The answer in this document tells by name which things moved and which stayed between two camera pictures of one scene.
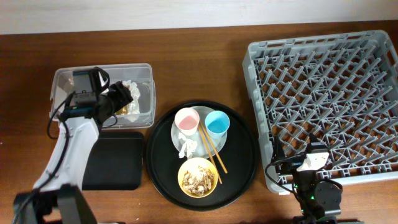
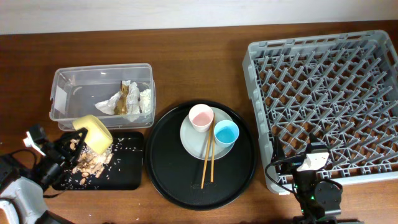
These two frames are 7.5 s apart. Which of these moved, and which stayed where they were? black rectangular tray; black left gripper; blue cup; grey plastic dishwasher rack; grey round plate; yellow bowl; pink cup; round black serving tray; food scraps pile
Moved: pink cup; blue cup; food scraps pile; yellow bowl; black left gripper; grey round plate
Stayed: black rectangular tray; grey plastic dishwasher rack; round black serving tray
